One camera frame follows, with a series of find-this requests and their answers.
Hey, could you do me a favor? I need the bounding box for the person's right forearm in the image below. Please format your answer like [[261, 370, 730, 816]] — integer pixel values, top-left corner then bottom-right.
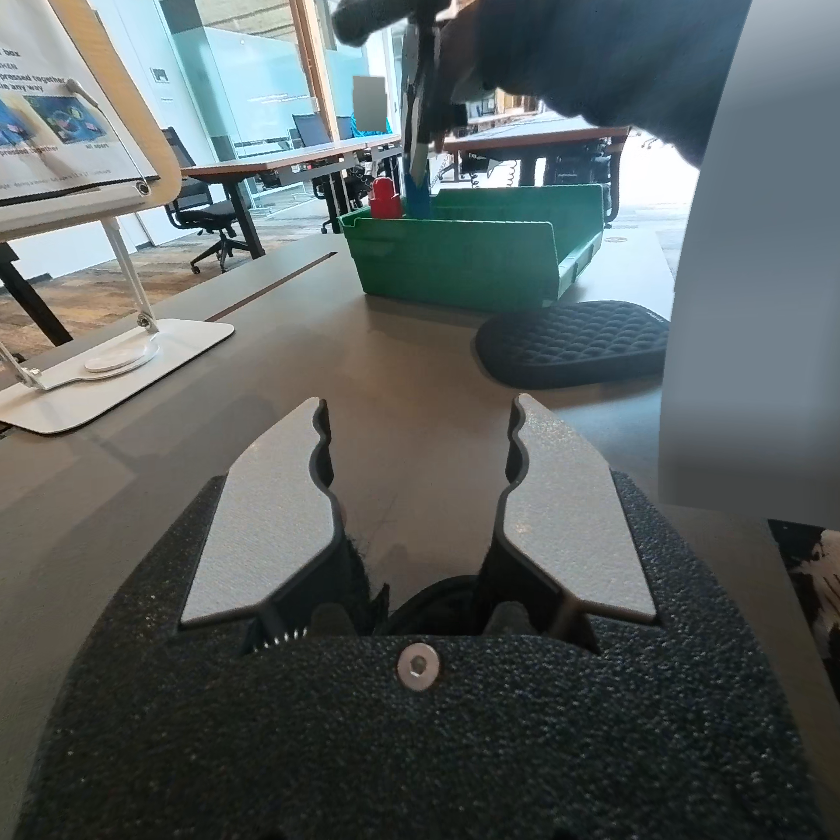
[[459, 0, 739, 168]]

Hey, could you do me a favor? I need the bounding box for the green plastic bin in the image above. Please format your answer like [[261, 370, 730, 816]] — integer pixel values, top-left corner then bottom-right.
[[339, 184, 605, 313]]

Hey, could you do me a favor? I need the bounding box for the black white patterned clothing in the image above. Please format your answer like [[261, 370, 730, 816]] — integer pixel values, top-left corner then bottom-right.
[[766, 518, 840, 673]]

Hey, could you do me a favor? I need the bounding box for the blue block tower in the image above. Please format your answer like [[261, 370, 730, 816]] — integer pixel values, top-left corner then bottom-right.
[[402, 152, 435, 221]]

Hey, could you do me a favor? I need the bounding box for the white document stand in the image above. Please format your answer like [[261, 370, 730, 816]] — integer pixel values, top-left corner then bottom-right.
[[0, 0, 235, 435]]

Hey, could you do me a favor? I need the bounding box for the black office chair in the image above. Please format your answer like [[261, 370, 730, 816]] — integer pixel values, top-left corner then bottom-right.
[[290, 113, 331, 151], [161, 126, 256, 274]]

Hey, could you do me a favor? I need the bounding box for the printed instruction sheet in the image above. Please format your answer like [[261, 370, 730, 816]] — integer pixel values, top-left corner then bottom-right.
[[0, 0, 161, 204]]

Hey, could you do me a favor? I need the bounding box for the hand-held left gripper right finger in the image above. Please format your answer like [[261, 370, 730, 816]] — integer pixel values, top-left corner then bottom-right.
[[492, 392, 658, 624]]

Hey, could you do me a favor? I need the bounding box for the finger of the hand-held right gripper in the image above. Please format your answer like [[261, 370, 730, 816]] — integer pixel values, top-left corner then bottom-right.
[[399, 18, 444, 188]]

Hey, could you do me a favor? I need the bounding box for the brown-top desk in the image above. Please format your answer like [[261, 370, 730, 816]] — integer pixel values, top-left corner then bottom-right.
[[443, 120, 632, 227], [180, 134, 403, 260]]

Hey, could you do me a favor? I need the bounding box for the black quilted wrist rest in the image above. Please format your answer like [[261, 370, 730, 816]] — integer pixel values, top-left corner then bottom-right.
[[476, 300, 672, 389]]

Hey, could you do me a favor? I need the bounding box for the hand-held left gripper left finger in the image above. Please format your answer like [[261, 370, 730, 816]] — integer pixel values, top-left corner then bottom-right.
[[178, 395, 349, 627]]

